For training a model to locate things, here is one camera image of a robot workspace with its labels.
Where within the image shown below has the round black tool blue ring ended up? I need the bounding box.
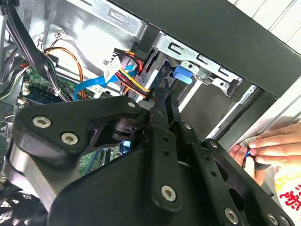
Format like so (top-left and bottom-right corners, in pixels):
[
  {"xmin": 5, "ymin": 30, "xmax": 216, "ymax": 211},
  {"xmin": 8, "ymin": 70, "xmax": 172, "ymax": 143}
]
[{"xmin": 242, "ymin": 145, "xmax": 271, "ymax": 170}]

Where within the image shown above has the person's right hand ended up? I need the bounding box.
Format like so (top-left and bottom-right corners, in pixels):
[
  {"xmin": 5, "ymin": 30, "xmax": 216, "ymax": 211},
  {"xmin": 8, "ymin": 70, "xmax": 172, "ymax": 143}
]
[{"xmin": 248, "ymin": 121, "xmax": 301, "ymax": 167}]

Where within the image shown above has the person's left hand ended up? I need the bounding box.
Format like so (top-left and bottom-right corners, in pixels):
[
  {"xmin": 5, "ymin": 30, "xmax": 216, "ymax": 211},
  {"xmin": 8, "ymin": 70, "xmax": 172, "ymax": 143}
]
[{"xmin": 229, "ymin": 145, "xmax": 266, "ymax": 187}]

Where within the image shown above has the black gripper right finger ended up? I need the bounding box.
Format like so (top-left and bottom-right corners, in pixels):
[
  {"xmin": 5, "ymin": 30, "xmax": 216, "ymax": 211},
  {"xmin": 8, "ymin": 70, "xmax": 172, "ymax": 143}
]
[{"xmin": 164, "ymin": 89, "xmax": 296, "ymax": 226}]

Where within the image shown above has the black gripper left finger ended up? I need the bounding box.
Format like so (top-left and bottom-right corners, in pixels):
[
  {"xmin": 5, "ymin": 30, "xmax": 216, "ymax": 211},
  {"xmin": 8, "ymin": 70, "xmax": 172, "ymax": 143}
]
[{"xmin": 6, "ymin": 87, "xmax": 185, "ymax": 216}]

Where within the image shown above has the red yellow black disk wire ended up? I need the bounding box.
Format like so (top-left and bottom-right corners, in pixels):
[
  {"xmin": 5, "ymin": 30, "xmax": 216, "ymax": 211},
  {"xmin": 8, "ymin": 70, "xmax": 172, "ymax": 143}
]
[{"xmin": 114, "ymin": 48, "xmax": 170, "ymax": 96}]

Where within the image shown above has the blue disk wire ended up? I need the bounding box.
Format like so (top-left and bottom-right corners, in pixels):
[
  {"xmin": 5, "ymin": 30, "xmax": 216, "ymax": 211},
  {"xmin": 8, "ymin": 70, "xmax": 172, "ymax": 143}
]
[{"xmin": 73, "ymin": 65, "xmax": 137, "ymax": 102}]

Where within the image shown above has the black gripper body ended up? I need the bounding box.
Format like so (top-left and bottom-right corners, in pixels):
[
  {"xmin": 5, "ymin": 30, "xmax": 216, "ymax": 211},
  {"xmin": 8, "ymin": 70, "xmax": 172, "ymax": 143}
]
[{"xmin": 47, "ymin": 115, "xmax": 259, "ymax": 226}]

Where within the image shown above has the hard disk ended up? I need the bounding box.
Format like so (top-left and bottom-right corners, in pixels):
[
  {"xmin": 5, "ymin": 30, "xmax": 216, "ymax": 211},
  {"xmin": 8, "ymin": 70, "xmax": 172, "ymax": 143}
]
[{"xmin": 138, "ymin": 58, "xmax": 195, "ymax": 104}]

